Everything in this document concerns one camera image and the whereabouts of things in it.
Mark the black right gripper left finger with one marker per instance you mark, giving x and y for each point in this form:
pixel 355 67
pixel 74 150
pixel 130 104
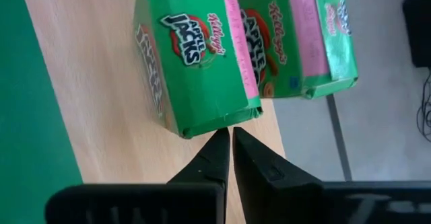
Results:
pixel 212 163

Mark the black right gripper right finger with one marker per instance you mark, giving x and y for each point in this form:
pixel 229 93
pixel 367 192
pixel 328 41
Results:
pixel 266 183

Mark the Apple Jacks cereal box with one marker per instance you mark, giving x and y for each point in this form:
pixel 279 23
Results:
pixel 202 66
pixel 283 76

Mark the black equipment box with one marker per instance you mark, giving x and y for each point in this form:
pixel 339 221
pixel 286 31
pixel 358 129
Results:
pixel 419 29

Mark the wooden shelf black metal frame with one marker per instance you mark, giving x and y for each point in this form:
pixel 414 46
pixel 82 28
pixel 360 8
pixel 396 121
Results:
pixel 101 82

